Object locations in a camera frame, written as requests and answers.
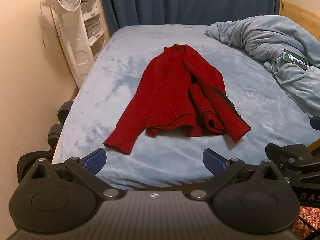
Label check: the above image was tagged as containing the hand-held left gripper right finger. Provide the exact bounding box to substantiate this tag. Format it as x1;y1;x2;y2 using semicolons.
184;149;291;202

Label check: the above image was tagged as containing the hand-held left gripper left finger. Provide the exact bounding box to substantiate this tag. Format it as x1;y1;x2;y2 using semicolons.
21;148;126;201

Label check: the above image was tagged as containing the red knit sweater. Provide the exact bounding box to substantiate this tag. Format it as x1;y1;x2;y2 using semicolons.
103;44;251;155

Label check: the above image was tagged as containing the floral patterned cloth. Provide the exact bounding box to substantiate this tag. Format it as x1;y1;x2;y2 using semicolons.
292;204;320;240

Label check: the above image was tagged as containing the light blue bed sheet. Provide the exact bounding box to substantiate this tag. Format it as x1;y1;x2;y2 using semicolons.
52;24;320;190

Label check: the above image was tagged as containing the green picture patch label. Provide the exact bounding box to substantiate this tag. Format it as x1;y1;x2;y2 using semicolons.
282;49;308;70

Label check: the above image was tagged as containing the grey-blue fleece comforter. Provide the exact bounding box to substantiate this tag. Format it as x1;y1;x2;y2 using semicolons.
204;15;320;118

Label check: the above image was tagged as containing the wooden bed headboard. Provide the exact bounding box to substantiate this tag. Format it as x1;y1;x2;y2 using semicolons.
279;0;320;42

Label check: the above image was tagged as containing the white plastic tower stand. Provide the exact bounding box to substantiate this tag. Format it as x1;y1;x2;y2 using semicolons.
51;4;95;89

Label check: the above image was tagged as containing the dark blue curtain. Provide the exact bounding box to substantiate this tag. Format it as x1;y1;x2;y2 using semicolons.
97;0;281;36

